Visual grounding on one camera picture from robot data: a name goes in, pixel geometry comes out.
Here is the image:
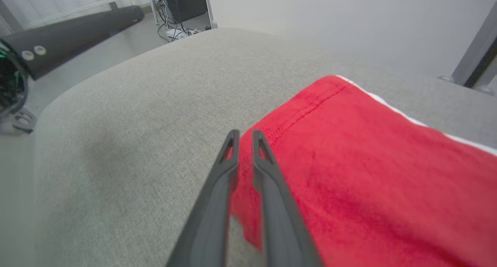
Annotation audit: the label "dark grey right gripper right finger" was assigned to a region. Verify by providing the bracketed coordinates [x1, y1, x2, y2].
[252, 129, 323, 267]

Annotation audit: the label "grey fabric sofa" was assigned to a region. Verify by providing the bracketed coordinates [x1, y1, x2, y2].
[33, 27, 497, 267]

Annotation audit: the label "tangled black floor cables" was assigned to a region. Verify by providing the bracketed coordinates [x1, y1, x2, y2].
[148, 0, 202, 43]

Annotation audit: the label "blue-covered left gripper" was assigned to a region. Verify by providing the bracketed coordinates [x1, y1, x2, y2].
[0, 5, 145, 134]

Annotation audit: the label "black equipment cabinet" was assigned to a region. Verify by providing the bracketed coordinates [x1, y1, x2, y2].
[162, 0, 209, 24]

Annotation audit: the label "red shorts with white stripe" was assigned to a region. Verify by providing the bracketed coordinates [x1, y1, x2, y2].
[229, 75, 497, 267]

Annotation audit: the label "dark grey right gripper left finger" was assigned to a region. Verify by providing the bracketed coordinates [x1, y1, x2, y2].
[166, 129, 241, 267]

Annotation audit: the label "grey metal post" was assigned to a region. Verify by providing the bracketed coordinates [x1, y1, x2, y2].
[438, 1, 497, 95]

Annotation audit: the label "white power strip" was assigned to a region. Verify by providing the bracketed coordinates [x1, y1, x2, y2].
[166, 28, 191, 39]

